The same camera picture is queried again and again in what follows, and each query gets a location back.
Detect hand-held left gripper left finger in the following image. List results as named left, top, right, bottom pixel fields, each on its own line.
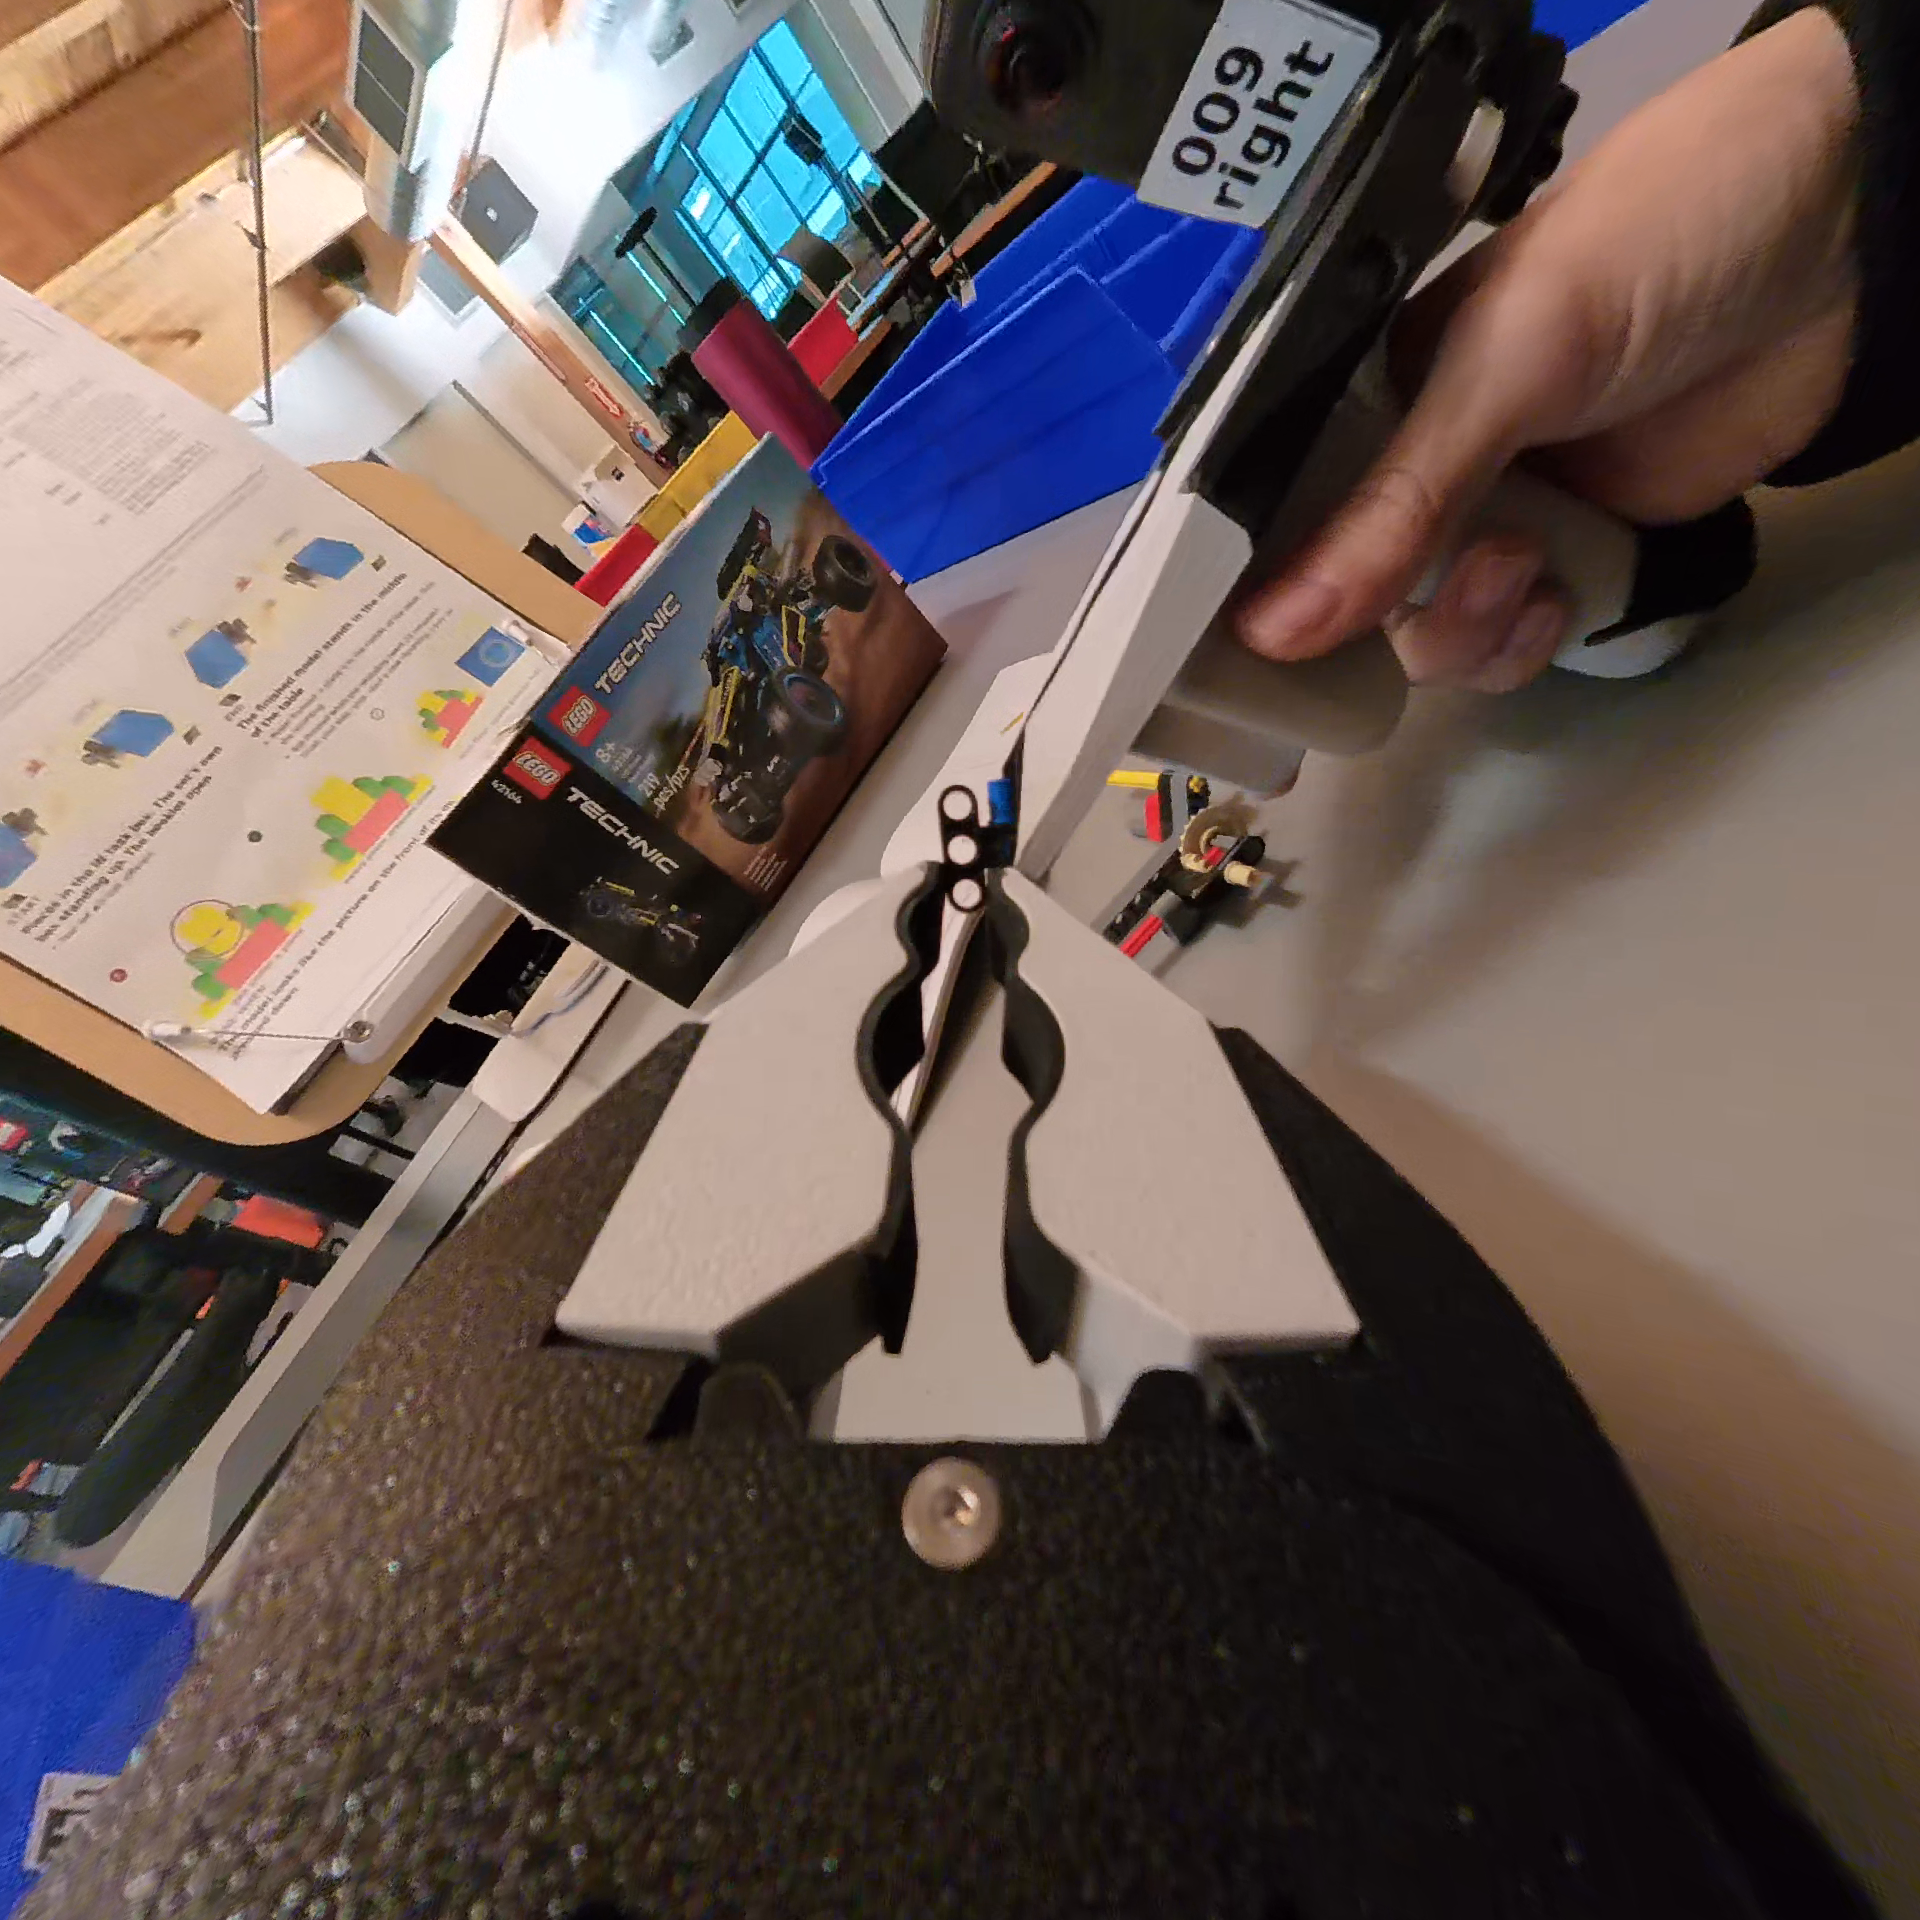
left=556, top=870, right=921, bottom=1444

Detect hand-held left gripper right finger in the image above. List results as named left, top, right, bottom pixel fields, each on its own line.
left=990, top=865, right=1363, bottom=1442

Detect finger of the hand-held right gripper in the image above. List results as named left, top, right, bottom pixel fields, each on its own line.
left=1017, top=471, right=1257, bottom=889
left=878, top=650, right=1057, bottom=879

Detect black lego connector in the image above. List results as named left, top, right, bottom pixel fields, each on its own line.
left=938, top=783, right=1001, bottom=916

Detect person's right forearm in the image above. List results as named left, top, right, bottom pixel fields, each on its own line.
left=1740, top=0, right=1920, bottom=489

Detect lego set cardboard box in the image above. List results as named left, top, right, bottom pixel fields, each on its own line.
left=426, top=431, right=951, bottom=1010

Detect partly built lego assembly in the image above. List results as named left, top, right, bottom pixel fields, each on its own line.
left=1103, top=765, right=1306, bottom=962

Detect person's right hand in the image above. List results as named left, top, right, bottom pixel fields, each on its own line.
left=1236, top=15, right=1870, bottom=694

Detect nested blue plastic bins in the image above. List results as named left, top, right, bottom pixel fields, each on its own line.
left=810, top=166, right=1311, bottom=589

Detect yellow foam block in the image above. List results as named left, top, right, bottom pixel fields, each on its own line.
left=639, top=410, right=760, bottom=542

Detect maroon round seat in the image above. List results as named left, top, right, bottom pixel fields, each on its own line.
left=691, top=298, right=846, bottom=460

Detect wooden clipboard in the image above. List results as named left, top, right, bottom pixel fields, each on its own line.
left=0, top=456, right=609, bottom=1150

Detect black hanging speaker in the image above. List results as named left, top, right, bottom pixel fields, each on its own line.
left=450, top=158, right=542, bottom=256

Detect illustrated instruction sheet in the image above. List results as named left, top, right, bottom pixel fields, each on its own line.
left=0, top=276, right=579, bottom=1120

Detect blue container with printed tag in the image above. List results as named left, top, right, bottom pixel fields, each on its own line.
left=0, top=1552, right=202, bottom=1876

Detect metal ventilation duct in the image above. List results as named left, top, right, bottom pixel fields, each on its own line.
left=343, top=0, right=505, bottom=242

